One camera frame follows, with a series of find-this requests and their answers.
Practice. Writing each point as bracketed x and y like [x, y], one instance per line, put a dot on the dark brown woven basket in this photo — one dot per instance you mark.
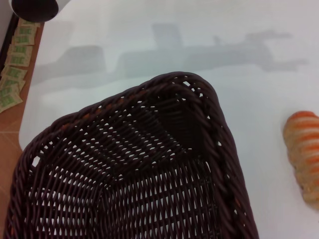
[139, 174]

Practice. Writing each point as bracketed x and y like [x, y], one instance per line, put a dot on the green printed paper sachet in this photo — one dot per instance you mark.
[8, 103]
[28, 23]
[11, 82]
[21, 50]
[13, 72]
[26, 32]
[23, 40]
[18, 60]
[8, 91]

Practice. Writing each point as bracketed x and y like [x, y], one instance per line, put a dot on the orange striped bread loaf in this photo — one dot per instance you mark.
[305, 159]

